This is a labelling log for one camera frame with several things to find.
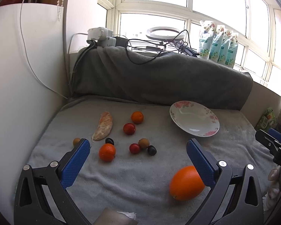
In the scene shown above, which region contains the grey blanket on backrest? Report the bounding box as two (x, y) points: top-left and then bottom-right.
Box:
(70, 47), (253, 110)

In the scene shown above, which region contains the dark plum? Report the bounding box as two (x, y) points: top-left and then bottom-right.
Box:
(147, 145), (157, 156)
(105, 138), (115, 145)

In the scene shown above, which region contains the white power strip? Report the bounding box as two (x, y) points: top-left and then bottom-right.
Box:
(87, 27), (116, 47)

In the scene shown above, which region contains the teal refill pouch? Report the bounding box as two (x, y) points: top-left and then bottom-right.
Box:
(225, 33), (238, 68)
(217, 29), (233, 65)
(198, 20), (216, 59)
(209, 25), (225, 62)

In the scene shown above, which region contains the mandarin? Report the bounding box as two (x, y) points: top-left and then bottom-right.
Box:
(130, 111), (144, 125)
(99, 143), (116, 162)

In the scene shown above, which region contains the floral white plate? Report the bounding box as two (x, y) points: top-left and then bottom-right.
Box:
(170, 100), (220, 138)

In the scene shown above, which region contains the right hand white glove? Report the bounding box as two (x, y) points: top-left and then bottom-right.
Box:
(262, 166), (281, 215)

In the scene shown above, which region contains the white ring light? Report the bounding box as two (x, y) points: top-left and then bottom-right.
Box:
(146, 26), (185, 42)

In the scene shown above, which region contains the white cable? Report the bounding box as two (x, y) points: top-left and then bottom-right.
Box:
(19, 0), (68, 100)

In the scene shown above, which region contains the black cable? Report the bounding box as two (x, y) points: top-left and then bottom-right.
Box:
(114, 29), (200, 65)

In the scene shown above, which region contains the light grey seat cover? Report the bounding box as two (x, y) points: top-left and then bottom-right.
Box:
(25, 95), (278, 225)

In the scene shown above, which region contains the larger red cherry tomato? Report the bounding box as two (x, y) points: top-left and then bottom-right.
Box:
(123, 123), (136, 135)

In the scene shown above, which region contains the white window frame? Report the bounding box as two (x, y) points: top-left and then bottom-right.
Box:
(98, 0), (281, 96)

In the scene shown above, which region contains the green snack bag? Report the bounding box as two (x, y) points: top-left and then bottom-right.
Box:
(255, 107), (277, 132)

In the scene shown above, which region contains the smaller red cherry tomato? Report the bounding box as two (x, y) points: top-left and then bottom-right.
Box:
(129, 143), (141, 155)

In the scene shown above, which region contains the large orange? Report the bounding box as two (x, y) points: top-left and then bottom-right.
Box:
(170, 166), (205, 202)

